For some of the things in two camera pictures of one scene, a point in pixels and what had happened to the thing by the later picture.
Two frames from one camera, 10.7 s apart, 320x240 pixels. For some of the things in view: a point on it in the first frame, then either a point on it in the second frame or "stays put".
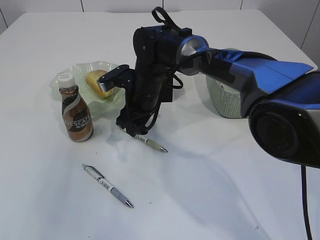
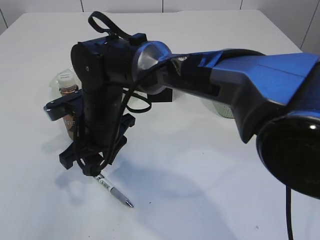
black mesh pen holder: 166,93 stays put
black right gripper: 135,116 → 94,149
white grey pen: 99,177 stays put
